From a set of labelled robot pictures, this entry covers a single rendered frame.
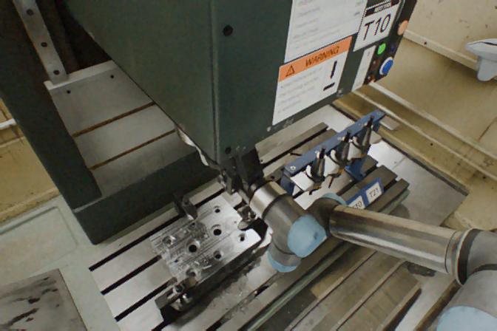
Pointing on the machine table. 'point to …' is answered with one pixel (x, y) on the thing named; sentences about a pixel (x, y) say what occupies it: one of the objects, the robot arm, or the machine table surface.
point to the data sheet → (321, 24)
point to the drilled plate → (203, 226)
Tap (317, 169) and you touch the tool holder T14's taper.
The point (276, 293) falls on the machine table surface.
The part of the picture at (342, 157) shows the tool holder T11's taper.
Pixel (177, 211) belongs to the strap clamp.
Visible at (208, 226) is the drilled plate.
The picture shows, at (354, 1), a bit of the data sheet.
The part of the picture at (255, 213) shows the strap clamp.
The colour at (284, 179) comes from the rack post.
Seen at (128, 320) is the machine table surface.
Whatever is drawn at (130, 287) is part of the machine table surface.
